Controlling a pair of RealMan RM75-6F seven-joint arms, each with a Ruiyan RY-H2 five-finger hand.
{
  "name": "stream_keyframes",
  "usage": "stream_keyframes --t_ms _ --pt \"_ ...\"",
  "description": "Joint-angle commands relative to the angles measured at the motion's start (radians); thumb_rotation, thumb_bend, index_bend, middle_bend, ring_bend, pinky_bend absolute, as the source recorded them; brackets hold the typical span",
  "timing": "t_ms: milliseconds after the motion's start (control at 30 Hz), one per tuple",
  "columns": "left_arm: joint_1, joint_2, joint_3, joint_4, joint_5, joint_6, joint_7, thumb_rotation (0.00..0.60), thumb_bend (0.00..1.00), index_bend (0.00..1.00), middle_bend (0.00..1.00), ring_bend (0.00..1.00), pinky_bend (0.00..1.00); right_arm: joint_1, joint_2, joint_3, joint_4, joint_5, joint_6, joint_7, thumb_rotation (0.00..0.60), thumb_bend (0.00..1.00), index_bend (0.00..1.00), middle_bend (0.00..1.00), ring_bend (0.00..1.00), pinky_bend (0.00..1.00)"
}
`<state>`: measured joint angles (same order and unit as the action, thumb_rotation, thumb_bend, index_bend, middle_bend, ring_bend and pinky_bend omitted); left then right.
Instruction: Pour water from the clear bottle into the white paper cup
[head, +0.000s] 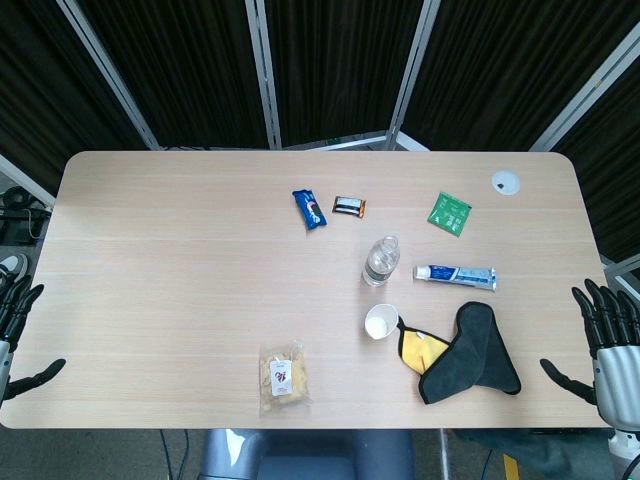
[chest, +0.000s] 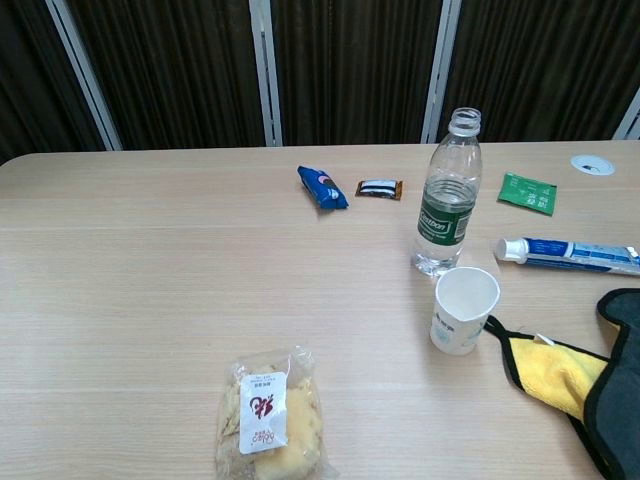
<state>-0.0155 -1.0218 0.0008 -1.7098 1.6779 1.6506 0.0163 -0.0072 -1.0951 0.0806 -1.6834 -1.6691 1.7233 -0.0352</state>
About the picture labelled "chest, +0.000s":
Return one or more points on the brown snack packet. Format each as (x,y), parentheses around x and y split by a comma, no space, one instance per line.
(380,189)

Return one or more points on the blue cookie packet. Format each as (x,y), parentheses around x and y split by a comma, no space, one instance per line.
(324,190)

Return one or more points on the yellow grey microfibre cloth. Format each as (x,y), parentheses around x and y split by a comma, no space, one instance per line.
(555,375)

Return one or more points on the clear bagged pastry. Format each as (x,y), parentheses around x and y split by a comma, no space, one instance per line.
(270,425)

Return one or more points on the green sachet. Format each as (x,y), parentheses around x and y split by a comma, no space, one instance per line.
(527,194)

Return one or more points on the white blue toothpaste tube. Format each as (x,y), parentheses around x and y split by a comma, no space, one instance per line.
(565,254)

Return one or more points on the black folding screen grey frame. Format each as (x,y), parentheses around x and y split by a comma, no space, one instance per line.
(350,65)

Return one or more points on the transparent plastic water bottle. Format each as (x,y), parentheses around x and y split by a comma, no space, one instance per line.
(445,220)

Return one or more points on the white paper cup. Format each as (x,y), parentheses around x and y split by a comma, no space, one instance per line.
(452,335)

